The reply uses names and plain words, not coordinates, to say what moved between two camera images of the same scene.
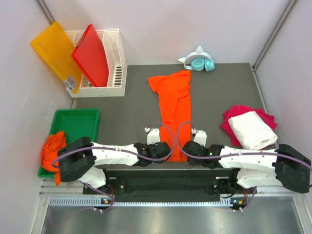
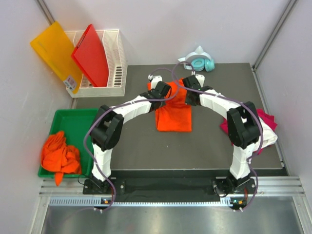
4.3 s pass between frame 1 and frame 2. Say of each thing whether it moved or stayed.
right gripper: moved
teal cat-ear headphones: stayed
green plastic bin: stayed
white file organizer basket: stayed
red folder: stayed
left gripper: moved
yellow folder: stayed
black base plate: stayed
